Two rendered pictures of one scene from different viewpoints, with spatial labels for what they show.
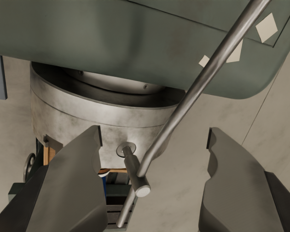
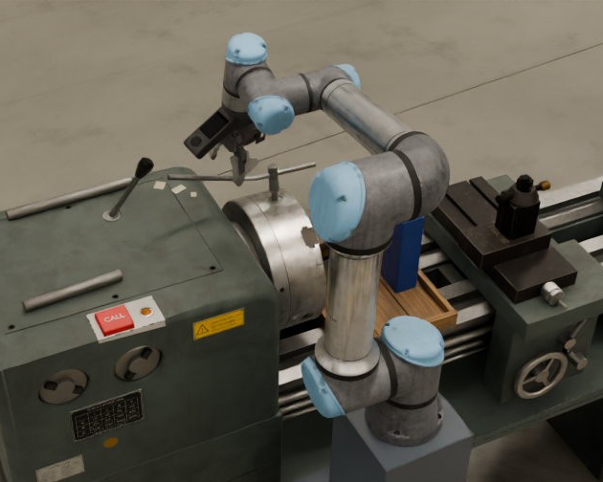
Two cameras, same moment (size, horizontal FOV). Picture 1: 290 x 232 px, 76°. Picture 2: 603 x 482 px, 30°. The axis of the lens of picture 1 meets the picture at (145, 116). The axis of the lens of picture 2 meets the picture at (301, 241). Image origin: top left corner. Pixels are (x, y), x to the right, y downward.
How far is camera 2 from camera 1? 2.22 m
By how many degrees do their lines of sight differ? 26
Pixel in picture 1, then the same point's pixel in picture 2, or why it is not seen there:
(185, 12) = (182, 211)
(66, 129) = (286, 231)
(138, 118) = (248, 205)
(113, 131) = (265, 209)
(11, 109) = not seen: outside the picture
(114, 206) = (445, 208)
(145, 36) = (203, 217)
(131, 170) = (272, 181)
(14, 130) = not seen: outside the picture
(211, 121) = not seen: hidden behind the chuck
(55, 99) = (272, 247)
